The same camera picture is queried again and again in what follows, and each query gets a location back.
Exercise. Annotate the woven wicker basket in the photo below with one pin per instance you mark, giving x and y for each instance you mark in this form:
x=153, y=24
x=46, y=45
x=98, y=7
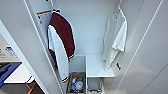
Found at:
x=69, y=87

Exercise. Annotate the white wardrobe body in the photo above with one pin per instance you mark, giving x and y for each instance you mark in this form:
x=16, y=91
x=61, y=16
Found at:
x=86, y=30

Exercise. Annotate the white t-shirt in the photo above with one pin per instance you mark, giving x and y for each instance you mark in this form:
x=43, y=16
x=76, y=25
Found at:
x=113, y=36

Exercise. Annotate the small wall poster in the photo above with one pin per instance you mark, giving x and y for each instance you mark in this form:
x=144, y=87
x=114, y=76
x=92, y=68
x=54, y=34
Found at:
x=2, y=54

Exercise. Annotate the white wardrobe shelf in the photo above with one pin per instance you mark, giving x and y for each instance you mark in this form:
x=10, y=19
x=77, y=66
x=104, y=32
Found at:
x=98, y=65

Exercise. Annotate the orange folding stand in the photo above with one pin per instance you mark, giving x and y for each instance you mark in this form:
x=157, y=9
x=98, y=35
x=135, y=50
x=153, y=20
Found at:
x=30, y=87

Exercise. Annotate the maroon and white jacket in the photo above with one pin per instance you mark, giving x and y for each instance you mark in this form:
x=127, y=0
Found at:
x=61, y=33

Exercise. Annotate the wall poster with blue print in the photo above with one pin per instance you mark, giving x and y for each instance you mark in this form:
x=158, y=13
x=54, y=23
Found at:
x=11, y=51

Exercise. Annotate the white wardrobe door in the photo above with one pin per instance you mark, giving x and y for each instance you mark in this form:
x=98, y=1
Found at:
x=146, y=50
x=20, y=36

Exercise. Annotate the orange bar with tag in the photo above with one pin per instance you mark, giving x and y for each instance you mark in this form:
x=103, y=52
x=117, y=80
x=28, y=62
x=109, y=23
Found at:
x=43, y=12

